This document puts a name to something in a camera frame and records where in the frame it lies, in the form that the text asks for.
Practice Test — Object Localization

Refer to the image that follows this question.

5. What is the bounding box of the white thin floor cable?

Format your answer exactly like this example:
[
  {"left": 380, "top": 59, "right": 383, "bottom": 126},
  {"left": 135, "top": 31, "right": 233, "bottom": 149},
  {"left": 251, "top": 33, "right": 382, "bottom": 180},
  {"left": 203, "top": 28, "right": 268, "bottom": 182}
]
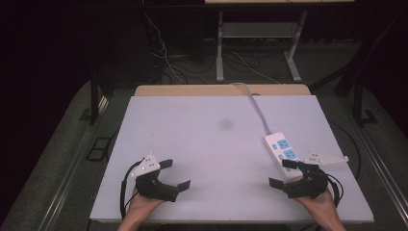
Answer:
[{"left": 231, "top": 51, "right": 281, "bottom": 85}]

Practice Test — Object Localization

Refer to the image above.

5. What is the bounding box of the white table mat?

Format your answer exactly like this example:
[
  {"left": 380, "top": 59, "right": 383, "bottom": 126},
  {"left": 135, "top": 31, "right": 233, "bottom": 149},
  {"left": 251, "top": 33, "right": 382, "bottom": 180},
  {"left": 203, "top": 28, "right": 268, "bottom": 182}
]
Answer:
[{"left": 89, "top": 94, "right": 375, "bottom": 224}]

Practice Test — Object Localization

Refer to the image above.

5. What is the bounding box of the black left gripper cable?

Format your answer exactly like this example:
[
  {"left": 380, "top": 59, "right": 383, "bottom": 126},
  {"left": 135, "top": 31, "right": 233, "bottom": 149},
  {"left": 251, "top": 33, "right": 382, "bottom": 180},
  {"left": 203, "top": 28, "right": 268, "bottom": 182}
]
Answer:
[{"left": 119, "top": 158, "right": 146, "bottom": 221}]

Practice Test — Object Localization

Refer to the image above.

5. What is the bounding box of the wooden table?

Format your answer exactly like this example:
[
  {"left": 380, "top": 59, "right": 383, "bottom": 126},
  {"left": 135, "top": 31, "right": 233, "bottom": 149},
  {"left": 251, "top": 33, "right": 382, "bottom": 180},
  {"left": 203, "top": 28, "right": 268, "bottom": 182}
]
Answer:
[{"left": 133, "top": 84, "right": 312, "bottom": 97}]

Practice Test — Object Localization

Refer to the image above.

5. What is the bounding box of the grey power strip cable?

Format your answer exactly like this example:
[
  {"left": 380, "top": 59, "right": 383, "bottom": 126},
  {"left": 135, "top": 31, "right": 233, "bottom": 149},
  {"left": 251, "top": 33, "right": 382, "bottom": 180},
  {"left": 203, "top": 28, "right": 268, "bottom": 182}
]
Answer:
[{"left": 232, "top": 82, "right": 273, "bottom": 136}]

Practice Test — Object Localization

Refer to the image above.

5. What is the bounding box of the black floor cable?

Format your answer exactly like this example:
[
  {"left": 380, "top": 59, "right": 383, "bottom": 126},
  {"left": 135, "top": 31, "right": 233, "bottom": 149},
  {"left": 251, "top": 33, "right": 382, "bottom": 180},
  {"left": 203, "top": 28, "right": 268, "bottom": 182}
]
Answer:
[{"left": 326, "top": 118, "right": 363, "bottom": 181}]

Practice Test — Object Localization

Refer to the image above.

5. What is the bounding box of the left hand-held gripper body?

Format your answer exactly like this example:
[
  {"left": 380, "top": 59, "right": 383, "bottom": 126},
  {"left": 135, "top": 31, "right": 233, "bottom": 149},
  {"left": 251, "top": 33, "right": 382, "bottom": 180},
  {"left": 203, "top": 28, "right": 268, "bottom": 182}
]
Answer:
[{"left": 130, "top": 152, "right": 180, "bottom": 203}]

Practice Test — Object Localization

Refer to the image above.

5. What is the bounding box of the black metal stand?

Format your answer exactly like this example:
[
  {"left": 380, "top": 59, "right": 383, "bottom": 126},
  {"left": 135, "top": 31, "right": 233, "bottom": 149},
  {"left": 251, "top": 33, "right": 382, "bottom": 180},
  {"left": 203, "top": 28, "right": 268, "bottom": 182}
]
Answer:
[
  {"left": 80, "top": 69, "right": 114, "bottom": 126},
  {"left": 351, "top": 80, "right": 379, "bottom": 127}
]

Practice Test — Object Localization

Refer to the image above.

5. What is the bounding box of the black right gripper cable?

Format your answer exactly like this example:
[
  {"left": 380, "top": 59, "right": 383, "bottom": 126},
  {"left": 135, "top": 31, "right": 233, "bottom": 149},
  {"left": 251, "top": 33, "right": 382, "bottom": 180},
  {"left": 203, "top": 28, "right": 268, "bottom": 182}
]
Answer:
[{"left": 324, "top": 172, "right": 344, "bottom": 208}]

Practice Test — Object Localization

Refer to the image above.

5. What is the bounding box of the white power strip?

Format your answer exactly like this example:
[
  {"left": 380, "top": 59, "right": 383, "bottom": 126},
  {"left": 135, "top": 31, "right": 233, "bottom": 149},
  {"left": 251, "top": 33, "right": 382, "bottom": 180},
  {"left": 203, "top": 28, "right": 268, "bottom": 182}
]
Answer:
[{"left": 264, "top": 131, "right": 304, "bottom": 183}]

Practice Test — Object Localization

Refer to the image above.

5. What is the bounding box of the white metal desk frame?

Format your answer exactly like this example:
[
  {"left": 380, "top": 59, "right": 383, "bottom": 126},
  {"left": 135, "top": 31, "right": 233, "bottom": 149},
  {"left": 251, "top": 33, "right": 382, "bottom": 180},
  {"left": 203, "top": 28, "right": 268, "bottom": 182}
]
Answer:
[{"left": 216, "top": 11, "right": 309, "bottom": 84}]

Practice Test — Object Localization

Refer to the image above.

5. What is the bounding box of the black floor bracket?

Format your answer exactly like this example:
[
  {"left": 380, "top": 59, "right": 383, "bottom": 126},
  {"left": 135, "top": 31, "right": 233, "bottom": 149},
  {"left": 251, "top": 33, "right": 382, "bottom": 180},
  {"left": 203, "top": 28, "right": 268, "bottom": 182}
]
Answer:
[{"left": 85, "top": 137, "right": 113, "bottom": 163}]

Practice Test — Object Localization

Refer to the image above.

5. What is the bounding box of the person's right hand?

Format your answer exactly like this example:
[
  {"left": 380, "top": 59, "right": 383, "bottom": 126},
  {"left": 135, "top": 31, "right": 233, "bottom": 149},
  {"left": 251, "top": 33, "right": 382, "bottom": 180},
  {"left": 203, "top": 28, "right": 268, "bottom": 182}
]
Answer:
[{"left": 294, "top": 189, "right": 339, "bottom": 217}]

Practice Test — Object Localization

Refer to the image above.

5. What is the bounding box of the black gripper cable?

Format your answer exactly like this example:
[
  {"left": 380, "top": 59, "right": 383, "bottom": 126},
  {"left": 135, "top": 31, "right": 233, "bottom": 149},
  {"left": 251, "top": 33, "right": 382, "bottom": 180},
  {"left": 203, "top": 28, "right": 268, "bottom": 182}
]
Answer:
[
  {"left": 324, "top": 172, "right": 344, "bottom": 208},
  {"left": 119, "top": 158, "right": 146, "bottom": 221}
]

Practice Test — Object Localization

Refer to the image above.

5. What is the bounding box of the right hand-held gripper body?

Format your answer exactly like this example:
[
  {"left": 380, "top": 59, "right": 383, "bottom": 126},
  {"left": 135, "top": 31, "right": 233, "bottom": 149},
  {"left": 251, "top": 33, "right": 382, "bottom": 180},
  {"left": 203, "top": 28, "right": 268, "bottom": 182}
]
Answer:
[{"left": 283, "top": 150, "right": 349, "bottom": 199}]

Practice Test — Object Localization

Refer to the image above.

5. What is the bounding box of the person's left hand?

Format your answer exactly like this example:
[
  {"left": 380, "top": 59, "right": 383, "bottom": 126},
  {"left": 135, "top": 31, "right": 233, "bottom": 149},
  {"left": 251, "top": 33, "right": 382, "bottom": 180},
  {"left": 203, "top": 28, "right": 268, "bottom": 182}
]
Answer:
[{"left": 126, "top": 189, "right": 166, "bottom": 219}]

